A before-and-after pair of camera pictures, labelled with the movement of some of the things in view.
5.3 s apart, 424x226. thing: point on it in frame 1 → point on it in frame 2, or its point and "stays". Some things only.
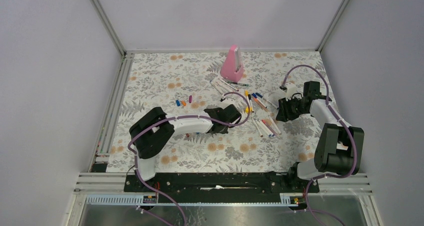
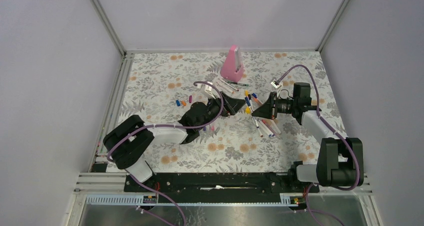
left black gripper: (225, 131) → (231, 105)
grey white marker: (274, 125) stays
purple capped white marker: (266, 128) stays
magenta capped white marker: (228, 84) stays
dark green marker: (246, 84) stays
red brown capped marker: (257, 127) stays
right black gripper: (284, 114) → (267, 110)
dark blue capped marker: (267, 100) → (248, 102)
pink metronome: (232, 67) stays
